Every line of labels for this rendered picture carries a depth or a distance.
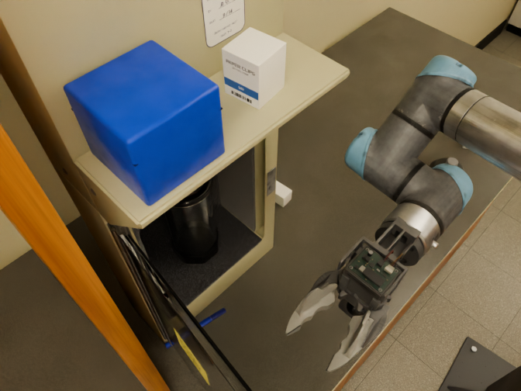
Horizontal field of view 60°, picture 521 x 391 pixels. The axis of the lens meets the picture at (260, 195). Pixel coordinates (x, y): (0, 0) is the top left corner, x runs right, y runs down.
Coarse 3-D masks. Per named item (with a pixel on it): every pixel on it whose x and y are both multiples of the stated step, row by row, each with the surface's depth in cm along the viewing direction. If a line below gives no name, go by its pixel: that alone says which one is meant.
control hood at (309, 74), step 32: (288, 64) 56; (320, 64) 56; (224, 96) 52; (288, 96) 52; (320, 96) 54; (224, 128) 49; (256, 128) 49; (96, 160) 46; (224, 160) 47; (96, 192) 47; (128, 192) 44; (128, 224) 45
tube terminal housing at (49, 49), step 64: (0, 0) 33; (64, 0) 36; (128, 0) 41; (192, 0) 46; (256, 0) 53; (0, 64) 44; (64, 64) 40; (192, 64) 51; (64, 128) 44; (256, 192) 89; (256, 256) 101
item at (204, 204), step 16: (192, 192) 90; (176, 208) 79; (192, 208) 79; (208, 208) 83; (176, 224) 84; (192, 224) 83; (208, 224) 86; (176, 240) 89; (192, 240) 88; (208, 240) 90
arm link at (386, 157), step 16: (368, 128) 72; (384, 128) 70; (400, 128) 68; (352, 144) 71; (368, 144) 70; (384, 144) 69; (400, 144) 68; (416, 144) 68; (352, 160) 72; (368, 160) 70; (384, 160) 69; (400, 160) 69; (416, 160) 69; (368, 176) 71; (384, 176) 69; (400, 176) 68; (384, 192) 71; (400, 192) 69
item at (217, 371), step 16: (128, 240) 55; (144, 272) 54; (160, 288) 51; (160, 304) 59; (176, 304) 50; (160, 320) 75; (176, 320) 54; (176, 336) 66; (192, 336) 49; (192, 352) 59; (208, 352) 47; (192, 368) 74; (208, 368) 53; (224, 368) 46; (208, 384) 66; (224, 384) 48
